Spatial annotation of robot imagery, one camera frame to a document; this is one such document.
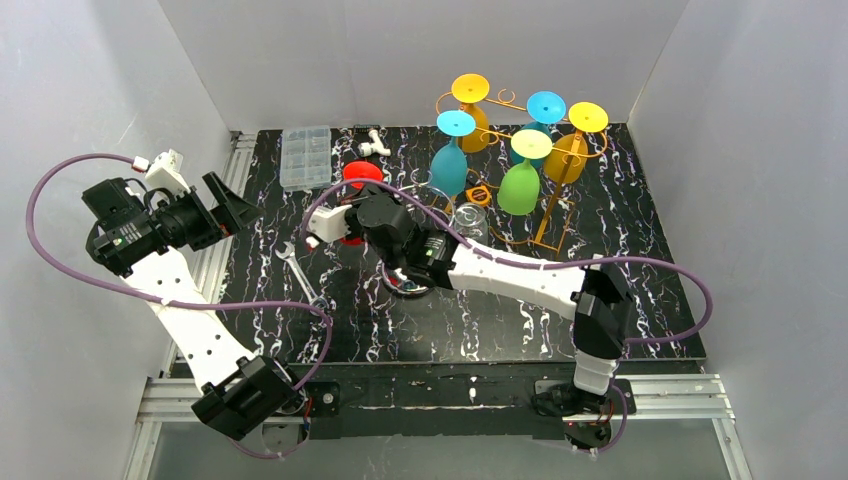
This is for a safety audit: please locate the red plastic goblet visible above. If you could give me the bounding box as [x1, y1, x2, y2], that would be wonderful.
[341, 159, 384, 246]

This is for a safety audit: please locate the silver wire glass rack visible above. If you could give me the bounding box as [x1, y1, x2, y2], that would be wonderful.
[380, 181, 455, 299]

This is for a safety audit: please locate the blue plastic goblet front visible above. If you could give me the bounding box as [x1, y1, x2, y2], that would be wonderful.
[429, 110, 476, 197]

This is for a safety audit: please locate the blue plastic goblet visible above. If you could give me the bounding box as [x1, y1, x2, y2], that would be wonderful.
[429, 110, 476, 197]
[520, 91, 567, 139]

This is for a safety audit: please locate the clear cut glass goblet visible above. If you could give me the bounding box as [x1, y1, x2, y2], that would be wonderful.
[452, 202, 489, 246]

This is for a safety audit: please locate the green plastic goblet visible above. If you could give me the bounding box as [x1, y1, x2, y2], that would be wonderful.
[496, 130, 553, 216]

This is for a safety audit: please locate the orange plastic goblet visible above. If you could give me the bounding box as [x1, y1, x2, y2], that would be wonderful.
[451, 73, 491, 154]

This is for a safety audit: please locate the gold wire glass rack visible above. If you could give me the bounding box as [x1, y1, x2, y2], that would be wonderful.
[429, 74, 609, 253]

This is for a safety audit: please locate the yellow plastic wine glass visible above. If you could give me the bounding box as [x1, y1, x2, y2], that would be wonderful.
[543, 101, 609, 185]

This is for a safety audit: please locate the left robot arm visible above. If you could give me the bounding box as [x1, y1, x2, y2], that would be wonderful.
[82, 172, 305, 440]

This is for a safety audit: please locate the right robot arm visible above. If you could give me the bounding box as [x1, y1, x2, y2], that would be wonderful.
[342, 186, 634, 397]

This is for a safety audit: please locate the silver wrench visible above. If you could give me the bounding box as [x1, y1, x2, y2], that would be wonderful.
[275, 241, 329, 311]

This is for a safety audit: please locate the white pipe fitting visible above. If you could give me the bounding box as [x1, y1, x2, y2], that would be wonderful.
[357, 129, 392, 157]

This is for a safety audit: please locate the clear plastic organizer box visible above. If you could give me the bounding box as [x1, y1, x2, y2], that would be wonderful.
[279, 125, 333, 192]

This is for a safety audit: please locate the small orange cup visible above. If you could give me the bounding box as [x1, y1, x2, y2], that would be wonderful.
[465, 186, 492, 207]

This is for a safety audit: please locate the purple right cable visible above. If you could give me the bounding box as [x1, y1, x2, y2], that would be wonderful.
[299, 179, 715, 455]

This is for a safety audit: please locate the purple cable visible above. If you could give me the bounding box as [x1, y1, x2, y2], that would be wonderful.
[299, 179, 715, 455]
[25, 153, 334, 460]

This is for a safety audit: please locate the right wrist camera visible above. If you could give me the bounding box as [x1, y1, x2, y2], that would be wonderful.
[305, 205, 352, 250]

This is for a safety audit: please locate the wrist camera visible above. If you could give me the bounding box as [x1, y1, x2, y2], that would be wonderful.
[305, 205, 352, 250]
[131, 149, 191, 198]

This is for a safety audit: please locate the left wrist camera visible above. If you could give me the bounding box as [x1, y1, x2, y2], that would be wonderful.
[131, 149, 191, 198]

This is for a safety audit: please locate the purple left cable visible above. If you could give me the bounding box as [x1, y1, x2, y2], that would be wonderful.
[25, 153, 334, 460]

